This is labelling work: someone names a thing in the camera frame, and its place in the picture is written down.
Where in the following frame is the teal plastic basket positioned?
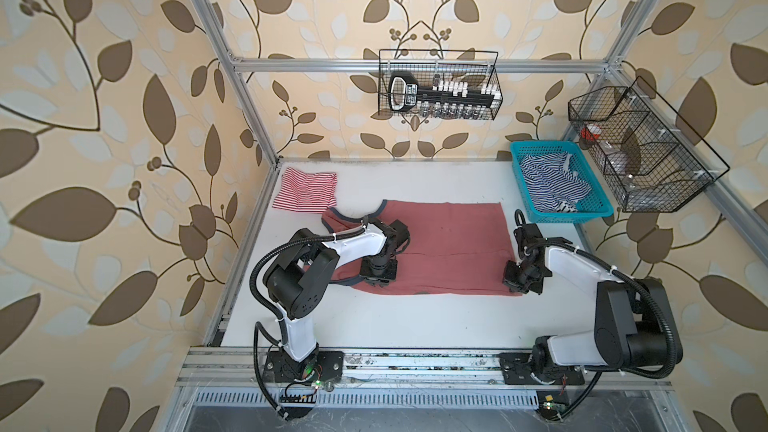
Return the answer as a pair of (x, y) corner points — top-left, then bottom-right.
(510, 141), (613, 224)

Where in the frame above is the black wire basket back wall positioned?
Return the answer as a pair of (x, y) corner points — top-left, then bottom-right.
(377, 48), (504, 121)

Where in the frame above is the maroon tank top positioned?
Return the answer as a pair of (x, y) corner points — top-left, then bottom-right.
(353, 200), (516, 296)

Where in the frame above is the black wire basket wall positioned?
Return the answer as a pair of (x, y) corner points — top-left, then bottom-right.
(377, 48), (504, 121)
(568, 76), (730, 213)

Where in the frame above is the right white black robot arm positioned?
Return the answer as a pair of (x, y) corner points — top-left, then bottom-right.
(503, 211), (684, 385)

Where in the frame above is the black wire basket right wall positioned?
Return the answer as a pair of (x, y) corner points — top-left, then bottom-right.
(568, 76), (730, 213)

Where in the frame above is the black tool with vials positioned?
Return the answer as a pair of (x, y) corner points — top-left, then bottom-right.
(383, 71), (503, 120)

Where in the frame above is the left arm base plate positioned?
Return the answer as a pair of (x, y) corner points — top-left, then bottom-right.
(263, 349), (345, 383)

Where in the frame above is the red white striped tank top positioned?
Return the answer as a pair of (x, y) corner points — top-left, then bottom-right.
(272, 167), (338, 214)

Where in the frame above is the navy white striped tank top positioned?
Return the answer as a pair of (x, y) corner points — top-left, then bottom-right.
(520, 152), (592, 213)

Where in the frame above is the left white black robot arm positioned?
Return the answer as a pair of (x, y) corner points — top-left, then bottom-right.
(248, 219), (410, 381)

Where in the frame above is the aluminium front rail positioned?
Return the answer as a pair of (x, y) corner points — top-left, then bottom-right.
(173, 346), (676, 391)

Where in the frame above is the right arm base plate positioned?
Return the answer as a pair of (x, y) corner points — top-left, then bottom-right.
(498, 352), (585, 387)

